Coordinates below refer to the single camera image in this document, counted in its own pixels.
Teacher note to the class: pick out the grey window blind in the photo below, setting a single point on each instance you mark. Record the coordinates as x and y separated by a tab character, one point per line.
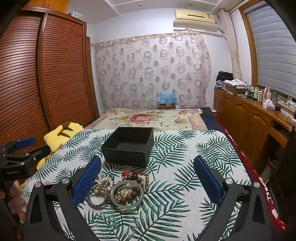
272	51

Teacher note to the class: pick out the white printed cloth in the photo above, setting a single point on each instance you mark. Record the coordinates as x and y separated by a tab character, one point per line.
234	82

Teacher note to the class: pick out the red blanket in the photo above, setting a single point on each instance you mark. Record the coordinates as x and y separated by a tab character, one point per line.
266	185

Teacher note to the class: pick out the black storage box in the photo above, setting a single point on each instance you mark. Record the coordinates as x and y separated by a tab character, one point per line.
129	148

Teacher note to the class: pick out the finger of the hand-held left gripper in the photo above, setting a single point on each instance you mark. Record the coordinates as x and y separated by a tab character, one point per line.
24	142
39	152

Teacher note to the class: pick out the yellow plush toy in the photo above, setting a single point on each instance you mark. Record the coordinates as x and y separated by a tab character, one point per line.
55	136

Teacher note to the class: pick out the row of bottles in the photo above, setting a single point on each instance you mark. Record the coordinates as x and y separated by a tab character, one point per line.
255	92

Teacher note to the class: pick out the stack of folded clothes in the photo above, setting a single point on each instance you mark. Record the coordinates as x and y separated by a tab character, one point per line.
224	77

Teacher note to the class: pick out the wooden cabinet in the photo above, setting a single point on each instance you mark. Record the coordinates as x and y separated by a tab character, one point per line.
240	115

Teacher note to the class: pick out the pink tissue box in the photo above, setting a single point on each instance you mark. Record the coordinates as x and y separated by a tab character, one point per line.
268	105

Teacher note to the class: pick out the small cardboard box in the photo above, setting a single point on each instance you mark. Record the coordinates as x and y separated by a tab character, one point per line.
167	106

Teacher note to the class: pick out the beige vase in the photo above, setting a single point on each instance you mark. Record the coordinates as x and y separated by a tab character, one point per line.
267	93

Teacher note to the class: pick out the cream air conditioner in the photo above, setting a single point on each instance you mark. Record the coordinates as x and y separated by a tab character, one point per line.
196	18

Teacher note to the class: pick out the circle pattern curtain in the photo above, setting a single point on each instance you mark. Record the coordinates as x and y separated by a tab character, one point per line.
138	69

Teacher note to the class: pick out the cream side curtain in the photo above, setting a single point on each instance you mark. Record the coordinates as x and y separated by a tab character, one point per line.
232	46

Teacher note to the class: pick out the silver bangle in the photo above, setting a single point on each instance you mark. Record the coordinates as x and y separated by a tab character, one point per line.
92	204

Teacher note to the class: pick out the blue plastic bag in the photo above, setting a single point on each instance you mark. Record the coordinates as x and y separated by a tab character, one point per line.
166	97

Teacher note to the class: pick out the grey green jade bangle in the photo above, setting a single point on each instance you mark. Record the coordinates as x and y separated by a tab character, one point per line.
114	199

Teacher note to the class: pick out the brown slatted wardrobe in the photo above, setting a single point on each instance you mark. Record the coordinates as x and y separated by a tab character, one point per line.
57	69

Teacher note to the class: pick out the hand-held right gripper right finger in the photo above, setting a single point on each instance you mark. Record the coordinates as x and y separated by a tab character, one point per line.
208	183

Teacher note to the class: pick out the open cardboard box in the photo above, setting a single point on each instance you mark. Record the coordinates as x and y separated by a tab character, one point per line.
234	90

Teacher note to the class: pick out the person's left hand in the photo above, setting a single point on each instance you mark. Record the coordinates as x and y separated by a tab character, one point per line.
16	194

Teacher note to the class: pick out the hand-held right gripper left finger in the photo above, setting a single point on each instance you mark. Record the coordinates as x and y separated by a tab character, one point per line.
85	180

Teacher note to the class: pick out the dark blue blanket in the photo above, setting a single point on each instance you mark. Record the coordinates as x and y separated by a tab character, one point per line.
208	118

